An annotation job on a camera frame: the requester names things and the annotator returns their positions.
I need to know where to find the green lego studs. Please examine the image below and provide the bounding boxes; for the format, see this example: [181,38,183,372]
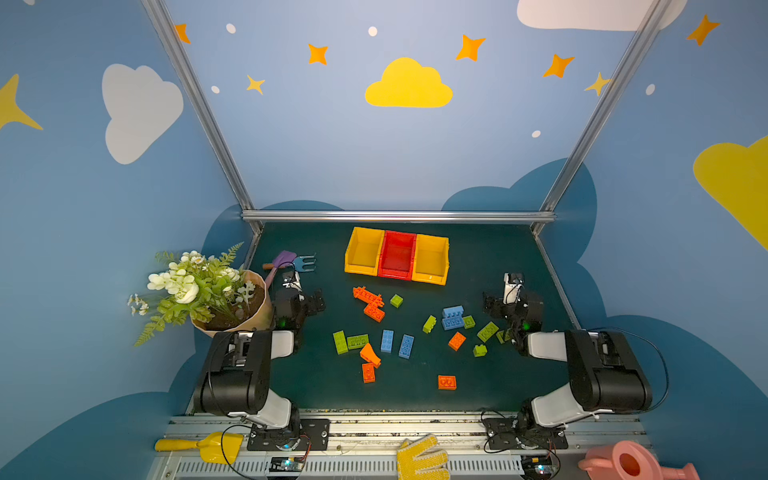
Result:
[333,331,349,355]

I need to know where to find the long orange lego assembly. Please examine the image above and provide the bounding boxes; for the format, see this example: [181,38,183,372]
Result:
[353,286,384,308]

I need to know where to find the orange curved lego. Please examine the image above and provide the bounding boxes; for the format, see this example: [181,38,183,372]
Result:
[360,343,381,368]

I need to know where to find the orange lego front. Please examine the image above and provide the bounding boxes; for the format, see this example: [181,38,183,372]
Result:
[437,375,457,391]

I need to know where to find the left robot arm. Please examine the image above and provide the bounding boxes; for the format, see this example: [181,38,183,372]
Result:
[193,270,330,452]

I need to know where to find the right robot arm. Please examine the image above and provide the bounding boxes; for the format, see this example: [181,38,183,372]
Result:
[483,273,653,449]

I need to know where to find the green lego far right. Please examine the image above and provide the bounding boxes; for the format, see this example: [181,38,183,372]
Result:
[496,329,511,344]

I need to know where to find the long green lego right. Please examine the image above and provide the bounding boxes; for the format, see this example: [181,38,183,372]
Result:
[477,321,499,343]

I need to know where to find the blue toy rake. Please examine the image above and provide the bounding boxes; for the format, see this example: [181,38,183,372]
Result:
[292,255,317,273]

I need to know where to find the purple toy shovel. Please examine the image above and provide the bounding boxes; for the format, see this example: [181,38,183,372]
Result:
[262,250,297,290]

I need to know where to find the small green lego lower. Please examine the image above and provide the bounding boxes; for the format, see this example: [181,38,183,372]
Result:
[473,344,488,358]

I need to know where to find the light blue lego upper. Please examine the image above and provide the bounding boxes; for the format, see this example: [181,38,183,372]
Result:
[442,305,464,318]

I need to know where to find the green lego left upside-down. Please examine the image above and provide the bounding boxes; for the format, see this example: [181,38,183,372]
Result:
[346,334,370,350]

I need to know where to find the blue lego upside down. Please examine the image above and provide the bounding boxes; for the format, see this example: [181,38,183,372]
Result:
[441,316,465,331]

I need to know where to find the flower pot with plant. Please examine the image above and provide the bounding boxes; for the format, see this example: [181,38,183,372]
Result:
[128,244,275,347]

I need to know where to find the left yellow bin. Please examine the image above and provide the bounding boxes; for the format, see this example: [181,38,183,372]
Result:
[344,227,385,277]

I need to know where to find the yellow bin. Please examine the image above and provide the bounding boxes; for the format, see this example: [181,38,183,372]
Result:
[412,234,450,286]
[344,227,385,277]

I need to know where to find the yellow-green lego centre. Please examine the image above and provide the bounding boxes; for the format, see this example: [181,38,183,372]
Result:
[422,315,437,334]

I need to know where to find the blue lego left studs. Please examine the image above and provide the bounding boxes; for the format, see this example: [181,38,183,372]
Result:
[380,330,394,353]

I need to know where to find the right yellow bin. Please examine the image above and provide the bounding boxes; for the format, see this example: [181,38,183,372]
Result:
[412,234,450,286]

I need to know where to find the red middle bin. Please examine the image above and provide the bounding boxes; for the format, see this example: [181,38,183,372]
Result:
[378,230,417,281]

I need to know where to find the blue lego left upside-down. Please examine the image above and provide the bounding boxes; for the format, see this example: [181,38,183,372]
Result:
[398,334,414,359]

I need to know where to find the right circuit board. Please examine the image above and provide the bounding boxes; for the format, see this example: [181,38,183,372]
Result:
[521,456,558,480]

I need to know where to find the circuit board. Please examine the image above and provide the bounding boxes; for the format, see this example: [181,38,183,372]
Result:
[269,457,305,474]
[521,456,558,480]

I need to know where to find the left circuit board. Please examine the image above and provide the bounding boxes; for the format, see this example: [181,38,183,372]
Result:
[269,457,305,474]

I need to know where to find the yellow toy shovel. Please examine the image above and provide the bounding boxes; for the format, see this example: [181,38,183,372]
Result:
[154,432,244,465]

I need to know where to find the pink watering can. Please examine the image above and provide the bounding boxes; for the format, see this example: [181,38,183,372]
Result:
[578,441,700,480]

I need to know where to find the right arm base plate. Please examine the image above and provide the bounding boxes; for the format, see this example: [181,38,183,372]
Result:
[481,417,569,453]

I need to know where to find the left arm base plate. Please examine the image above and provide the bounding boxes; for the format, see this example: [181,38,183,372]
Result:
[246,418,330,452]

